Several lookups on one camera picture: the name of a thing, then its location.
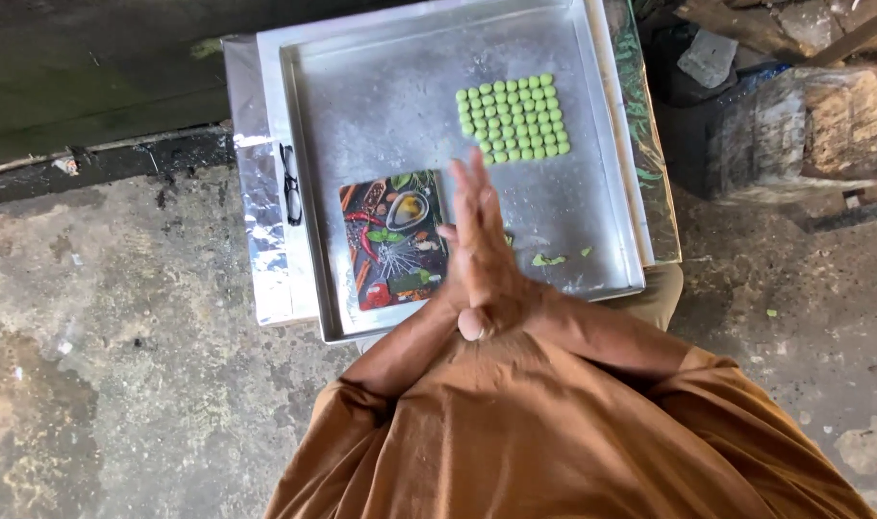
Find weathered wooden block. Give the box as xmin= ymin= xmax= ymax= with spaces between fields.
xmin=702 ymin=66 xmax=877 ymax=203

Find person's brown garment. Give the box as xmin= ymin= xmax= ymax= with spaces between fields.
xmin=264 ymin=328 xmax=877 ymax=519

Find grey stone chunk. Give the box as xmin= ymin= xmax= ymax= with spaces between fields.
xmin=677 ymin=27 xmax=739 ymax=90

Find heap of rubble and wood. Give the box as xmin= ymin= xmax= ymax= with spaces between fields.
xmin=637 ymin=0 xmax=877 ymax=109

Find black eyeglasses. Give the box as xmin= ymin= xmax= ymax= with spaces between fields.
xmin=278 ymin=143 xmax=304 ymax=227

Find person's tan trouser leg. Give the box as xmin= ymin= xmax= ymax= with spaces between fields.
xmin=597 ymin=263 xmax=686 ymax=334

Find flat silver tray underneath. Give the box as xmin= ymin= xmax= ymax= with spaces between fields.
xmin=254 ymin=0 xmax=659 ymax=327

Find group of green dough balls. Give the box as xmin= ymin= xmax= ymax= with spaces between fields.
xmin=454 ymin=72 xmax=572 ymax=167

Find printed spice picture cutting board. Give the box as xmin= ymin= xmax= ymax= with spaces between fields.
xmin=338 ymin=169 xmax=451 ymax=312

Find large aluminium baking tray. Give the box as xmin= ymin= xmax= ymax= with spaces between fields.
xmin=280 ymin=0 xmax=647 ymax=346

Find person's left hand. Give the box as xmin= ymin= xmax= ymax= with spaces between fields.
xmin=436 ymin=162 xmax=494 ymax=343

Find person's right hand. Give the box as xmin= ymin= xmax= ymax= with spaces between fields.
xmin=462 ymin=148 xmax=556 ymax=340

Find foil covered table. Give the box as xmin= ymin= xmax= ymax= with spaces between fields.
xmin=221 ymin=0 xmax=685 ymax=329

